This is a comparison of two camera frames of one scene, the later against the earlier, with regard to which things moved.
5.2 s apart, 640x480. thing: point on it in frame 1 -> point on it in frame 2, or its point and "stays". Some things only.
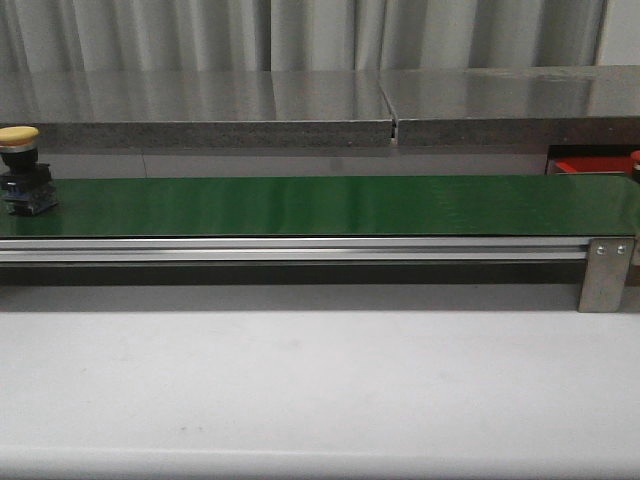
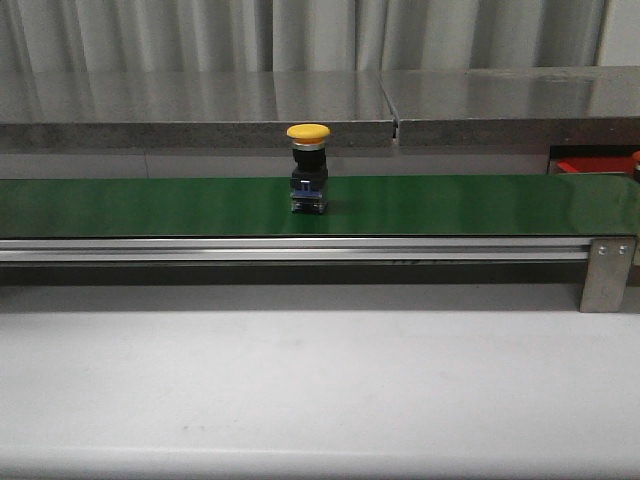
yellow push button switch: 26,185 -> 310,176
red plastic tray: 594,166 stays
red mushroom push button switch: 635,157 stays
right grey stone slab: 515,106 stays
